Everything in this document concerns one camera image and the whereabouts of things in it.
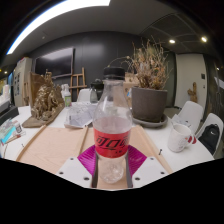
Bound black wall screen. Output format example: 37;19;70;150
34;47;75;78

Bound colourful book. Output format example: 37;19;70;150
0;118;18;144

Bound white green-labelled bottle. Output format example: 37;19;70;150
63;83;73;108

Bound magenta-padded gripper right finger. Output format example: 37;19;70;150
124;144;169;189

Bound brown cardboard box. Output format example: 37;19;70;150
123;73;139;98

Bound white cartoon-print mug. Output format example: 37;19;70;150
167;123;198;154

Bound long ceiling light strip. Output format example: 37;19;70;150
6;0;112;56

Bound wooden figure sculpture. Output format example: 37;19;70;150
187;81;198;104

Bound black desktop device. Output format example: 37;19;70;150
0;99;20;126

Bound clear red-labelled drink bottle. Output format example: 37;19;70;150
92;66;134;185

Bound clear bag of papers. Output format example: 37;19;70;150
63;101;98;129

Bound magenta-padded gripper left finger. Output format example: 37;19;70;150
55;144;99;189

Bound dark spray bottle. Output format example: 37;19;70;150
89;78;105;104

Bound light wooden drawing board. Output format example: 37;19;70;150
15;123;174;175

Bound golden brown carved sculpture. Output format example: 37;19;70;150
22;69;66;129

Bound wooden easel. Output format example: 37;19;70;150
69;67;88;98

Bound white cabinet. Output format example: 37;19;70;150
13;57;33;108

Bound dried plant in grey pot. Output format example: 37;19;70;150
128;39;171;123

